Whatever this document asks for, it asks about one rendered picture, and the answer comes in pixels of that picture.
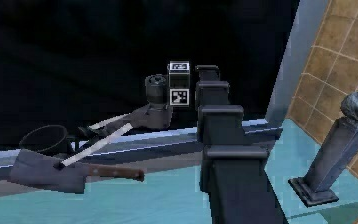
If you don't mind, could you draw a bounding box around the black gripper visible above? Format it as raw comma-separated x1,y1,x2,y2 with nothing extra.
53,73,174,170

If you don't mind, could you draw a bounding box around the black cooking pot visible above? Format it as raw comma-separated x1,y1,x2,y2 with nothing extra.
18,124,75,158

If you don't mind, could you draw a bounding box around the grey cleaver with brown handle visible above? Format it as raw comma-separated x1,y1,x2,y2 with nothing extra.
9,148,146,195

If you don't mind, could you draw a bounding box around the dark grey statue on pedestal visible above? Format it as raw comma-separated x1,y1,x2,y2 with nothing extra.
288,83,358,208

